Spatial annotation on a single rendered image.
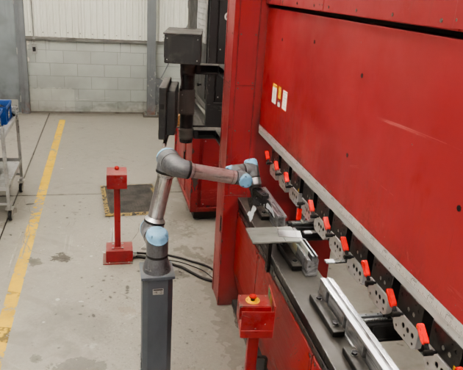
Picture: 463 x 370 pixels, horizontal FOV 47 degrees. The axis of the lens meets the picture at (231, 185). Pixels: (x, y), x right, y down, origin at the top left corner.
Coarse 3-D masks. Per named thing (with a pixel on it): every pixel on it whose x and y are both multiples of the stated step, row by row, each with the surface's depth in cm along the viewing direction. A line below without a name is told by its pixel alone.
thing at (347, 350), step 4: (344, 348) 214; (348, 348) 214; (352, 348) 214; (344, 352) 213; (348, 352) 211; (344, 356) 213; (348, 356) 210; (352, 356) 209; (356, 356) 209; (360, 356) 210; (348, 360) 209; (352, 360) 207; (356, 360) 207; (360, 360) 207; (364, 360) 207; (352, 364) 206; (356, 364) 205; (360, 364) 205; (364, 364) 205; (352, 368) 206; (356, 368) 203; (360, 368) 203; (364, 368) 203; (368, 368) 203
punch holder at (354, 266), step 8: (352, 240) 214; (352, 248) 214; (360, 248) 207; (360, 256) 208; (368, 256) 202; (352, 264) 214; (360, 264) 208; (368, 264) 203; (352, 272) 214; (360, 272) 208; (360, 280) 207
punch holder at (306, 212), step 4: (304, 184) 269; (304, 188) 269; (308, 188) 263; (304, 192) 269; (308, 192) 264; (312, 192) 258; (304, 196) 269; (308, 196) 264; (312, 196) 258; (316, 196) 257; (304, 200) 268; (316, 200) 258; (308, 204) 264; (316, 204) 258; (304, 208) 268; (308, 208) 263; (304, 212) 268; (308, 212) 263; (304, 216) 268; (308, 216) 263; (308, 220) 263; (312, 220) 262
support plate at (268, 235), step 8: (248, 232) 288; (256, 232) 289; (264, 232) 290; (272, 232) 290; (256, 240) 280; (264, 240) 280; (272, 240) 281; (280, 240) 281; (288, 240) 282; (296, 240) 283
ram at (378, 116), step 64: (320, 64) 246; (384, 64) 187; (448, 64) 151; (320, 128) 247; (384, 128) 188; (448, 128) 151; (320, 192) 248; (384, 192) 188; (448, 192) 152; (448, 256) 152
